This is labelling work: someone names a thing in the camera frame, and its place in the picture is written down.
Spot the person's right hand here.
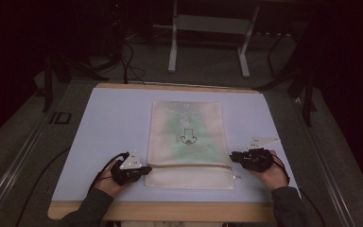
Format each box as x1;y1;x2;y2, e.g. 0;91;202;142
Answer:
248;149;290;191

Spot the black stand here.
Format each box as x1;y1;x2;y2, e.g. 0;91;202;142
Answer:
286;27;319;128
42;53;74;114

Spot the green garment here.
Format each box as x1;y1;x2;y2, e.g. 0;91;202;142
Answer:
166;110;225;160

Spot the person's left hand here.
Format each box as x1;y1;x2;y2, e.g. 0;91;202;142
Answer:
95;159;132;199

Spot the metal floor rail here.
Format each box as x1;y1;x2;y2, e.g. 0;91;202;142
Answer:
291;96;357;227
0;117;51;227

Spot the white metal stand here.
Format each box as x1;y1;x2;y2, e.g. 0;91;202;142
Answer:
167;0;261;79

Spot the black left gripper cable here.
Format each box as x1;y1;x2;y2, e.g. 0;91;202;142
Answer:
13;151;130;227

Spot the pale blue table mat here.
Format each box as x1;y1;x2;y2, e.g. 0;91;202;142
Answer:
51;87;303;203

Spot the clear zipper plastic bag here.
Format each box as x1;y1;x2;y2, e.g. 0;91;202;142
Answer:
144;100;243;191

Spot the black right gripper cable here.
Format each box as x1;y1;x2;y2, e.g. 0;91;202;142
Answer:
270;153;329;227

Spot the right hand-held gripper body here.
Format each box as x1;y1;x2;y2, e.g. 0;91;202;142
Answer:
238;136;281;173

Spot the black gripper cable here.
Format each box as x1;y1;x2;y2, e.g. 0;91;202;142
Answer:
13;151;130;227
270;153;329;227

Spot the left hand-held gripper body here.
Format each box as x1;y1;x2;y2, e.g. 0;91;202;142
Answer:
110;148;147;187

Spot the black floor cable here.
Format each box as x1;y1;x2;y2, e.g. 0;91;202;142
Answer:
118;40;147;85

